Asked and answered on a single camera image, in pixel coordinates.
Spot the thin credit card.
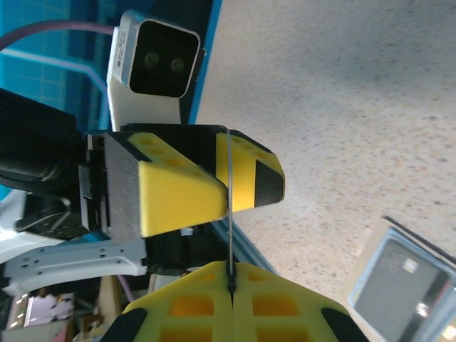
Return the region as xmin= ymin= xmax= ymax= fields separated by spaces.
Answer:
xmin=224 ymin=130 xmax=237 ymax=286

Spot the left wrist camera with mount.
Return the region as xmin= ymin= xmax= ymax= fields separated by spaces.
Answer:
xmin=105 ymin=9 xmax=207 ymax=132

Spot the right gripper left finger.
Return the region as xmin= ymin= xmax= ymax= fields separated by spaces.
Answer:
xmin=103 ymin=261 xmax=234 ymax=342

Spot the blue table edge strip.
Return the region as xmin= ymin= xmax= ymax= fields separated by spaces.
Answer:
xmin=180 ymin=0 xmax=224 ymax=125

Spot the aluminium table rail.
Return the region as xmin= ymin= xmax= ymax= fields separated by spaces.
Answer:
xmin=199 ymin=213 xmax=284 ymax=281

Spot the row of colour swatches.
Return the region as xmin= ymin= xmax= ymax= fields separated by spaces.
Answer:
xmin=347 ymin=217 xmax=456 ymax=342

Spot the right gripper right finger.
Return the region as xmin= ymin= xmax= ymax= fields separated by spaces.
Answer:
xmin=233 ymin=261 xmax=370 ymax=342

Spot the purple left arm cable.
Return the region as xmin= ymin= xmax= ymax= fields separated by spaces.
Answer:
xmin=0 ymin=19 xmax=120 ymax=60

